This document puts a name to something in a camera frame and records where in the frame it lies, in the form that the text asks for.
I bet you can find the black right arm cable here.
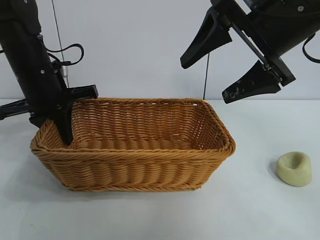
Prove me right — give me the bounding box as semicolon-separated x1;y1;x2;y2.
302;33;320;63

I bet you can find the tan woven wicker basket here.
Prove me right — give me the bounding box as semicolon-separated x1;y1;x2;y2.
30;97;237;193

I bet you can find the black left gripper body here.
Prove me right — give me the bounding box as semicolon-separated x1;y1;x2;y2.
0;21;98;120

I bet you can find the pale yellow egg yolk pastry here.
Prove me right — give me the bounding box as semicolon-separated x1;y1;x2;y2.
276;151;313;187

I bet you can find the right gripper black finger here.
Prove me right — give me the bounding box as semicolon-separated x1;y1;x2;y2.
179;9;233;70

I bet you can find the silver cable connector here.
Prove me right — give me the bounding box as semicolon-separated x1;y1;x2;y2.
61;60;70;79

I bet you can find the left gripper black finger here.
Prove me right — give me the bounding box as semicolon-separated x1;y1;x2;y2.
53;100;75;147
28;114;51;129

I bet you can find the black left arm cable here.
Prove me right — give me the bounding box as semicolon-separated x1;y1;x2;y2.
41;43;85;67

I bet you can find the right gripper scuffed finger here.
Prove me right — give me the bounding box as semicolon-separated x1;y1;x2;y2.
221;59;283;105

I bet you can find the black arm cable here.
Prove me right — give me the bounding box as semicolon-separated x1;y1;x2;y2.
302;33;320;63
41;43;85;67

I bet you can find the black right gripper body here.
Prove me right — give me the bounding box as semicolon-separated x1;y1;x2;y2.
210;0;320;88

